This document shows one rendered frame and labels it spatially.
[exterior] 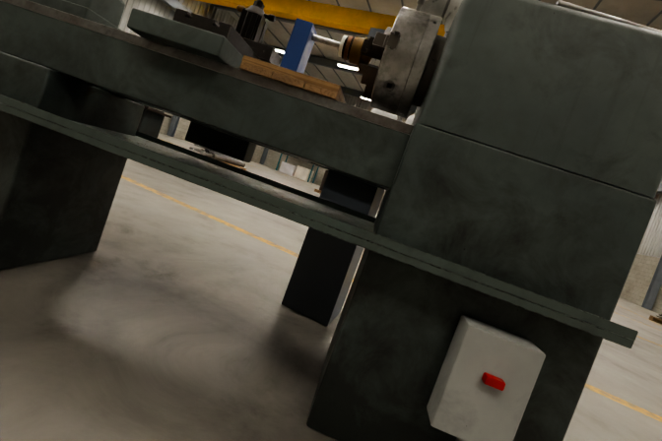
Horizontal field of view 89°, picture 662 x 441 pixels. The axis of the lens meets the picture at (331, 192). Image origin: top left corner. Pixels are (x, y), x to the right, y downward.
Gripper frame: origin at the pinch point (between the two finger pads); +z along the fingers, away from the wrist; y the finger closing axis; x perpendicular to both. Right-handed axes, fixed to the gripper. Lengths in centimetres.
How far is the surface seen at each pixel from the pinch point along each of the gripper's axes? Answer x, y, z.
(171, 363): -35, -45, 120
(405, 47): -11.5, -3.8, 19.4
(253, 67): -7, -43, 37
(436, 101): -24.7, 5.4, 30.8
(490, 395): -58, 30, 89
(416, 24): -8.5, -2.3, 12.3
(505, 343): -55, 30, 77
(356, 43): 4.3, -15.5, 20.8
